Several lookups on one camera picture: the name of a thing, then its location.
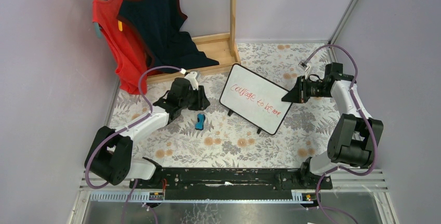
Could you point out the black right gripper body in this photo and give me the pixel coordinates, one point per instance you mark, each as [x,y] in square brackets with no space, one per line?
[300,89]

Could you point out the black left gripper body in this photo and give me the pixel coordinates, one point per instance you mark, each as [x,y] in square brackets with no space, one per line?
[194,97]

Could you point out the blue whiteboard eraser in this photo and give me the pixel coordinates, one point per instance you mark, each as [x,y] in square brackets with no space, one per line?
[199,125]

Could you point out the white whiteboard black frame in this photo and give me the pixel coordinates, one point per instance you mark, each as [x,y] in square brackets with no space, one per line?
[255,98]

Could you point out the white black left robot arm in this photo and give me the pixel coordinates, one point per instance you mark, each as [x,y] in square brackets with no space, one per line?
[110,155]

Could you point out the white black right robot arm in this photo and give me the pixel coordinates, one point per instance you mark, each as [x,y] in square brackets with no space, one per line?
[353,145]

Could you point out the red tank top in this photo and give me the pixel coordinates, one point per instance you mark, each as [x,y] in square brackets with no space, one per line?
[125,46]

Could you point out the wooden clothes rack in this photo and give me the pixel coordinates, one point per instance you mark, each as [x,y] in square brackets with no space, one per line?
[221,47]

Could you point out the navy tank top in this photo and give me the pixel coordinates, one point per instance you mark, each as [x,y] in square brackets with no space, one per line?
[158,24]

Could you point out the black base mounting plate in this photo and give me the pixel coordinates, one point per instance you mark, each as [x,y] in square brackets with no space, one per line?
[232,183]

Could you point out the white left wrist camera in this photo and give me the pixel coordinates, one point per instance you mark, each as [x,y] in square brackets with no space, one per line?
[192,77]

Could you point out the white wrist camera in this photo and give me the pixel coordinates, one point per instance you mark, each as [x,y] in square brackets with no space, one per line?
[192,77]
[306,67]

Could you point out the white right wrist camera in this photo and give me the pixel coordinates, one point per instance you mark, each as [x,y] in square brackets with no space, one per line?
[306,67]

